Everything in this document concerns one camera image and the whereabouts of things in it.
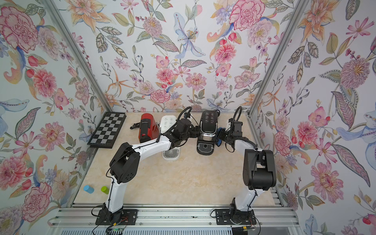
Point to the red coffee machine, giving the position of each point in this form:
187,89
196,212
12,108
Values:
149,128

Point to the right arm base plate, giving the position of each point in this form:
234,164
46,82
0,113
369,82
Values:
225,217

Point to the black coffee machine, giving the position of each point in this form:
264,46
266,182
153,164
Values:
208,129

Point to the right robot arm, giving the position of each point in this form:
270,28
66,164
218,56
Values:
259,174

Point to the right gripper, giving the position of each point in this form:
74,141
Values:
220,133

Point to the black white chessboard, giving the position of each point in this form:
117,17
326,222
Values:
108,130

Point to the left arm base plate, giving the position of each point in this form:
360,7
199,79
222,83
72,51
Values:
121,217

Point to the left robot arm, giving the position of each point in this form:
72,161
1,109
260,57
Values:
125,163

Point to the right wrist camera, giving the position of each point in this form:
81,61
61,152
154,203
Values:
230,125

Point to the aluminium front rail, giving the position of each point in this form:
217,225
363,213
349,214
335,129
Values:
82,217

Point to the small blue cylinder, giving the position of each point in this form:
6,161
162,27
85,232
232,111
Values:
88,189

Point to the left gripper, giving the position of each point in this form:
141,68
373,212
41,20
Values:
195,130

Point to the small green cylinder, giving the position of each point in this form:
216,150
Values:
105,190

